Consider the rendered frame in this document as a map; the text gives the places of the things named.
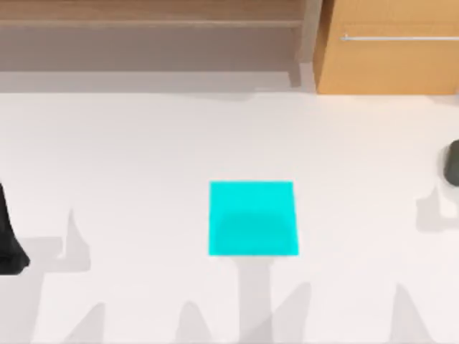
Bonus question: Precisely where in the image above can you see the wooden cupboard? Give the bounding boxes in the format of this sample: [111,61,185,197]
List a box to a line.
[312,0,459,96]

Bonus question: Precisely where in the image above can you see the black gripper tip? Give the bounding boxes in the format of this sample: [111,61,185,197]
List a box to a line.
[0,182,31,277]

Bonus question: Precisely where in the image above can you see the long metal handle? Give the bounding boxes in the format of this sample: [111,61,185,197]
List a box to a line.
[340,34,459,42]

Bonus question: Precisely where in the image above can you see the flat cyan square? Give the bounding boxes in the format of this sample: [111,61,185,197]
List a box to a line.
[207,180,300,257]

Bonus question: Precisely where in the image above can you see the dark grey rounded object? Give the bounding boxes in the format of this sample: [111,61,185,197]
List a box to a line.
[443,139,459,187]

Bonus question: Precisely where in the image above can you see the wooden open shelf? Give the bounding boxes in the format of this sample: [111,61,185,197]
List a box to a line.
[0,0,323,89]

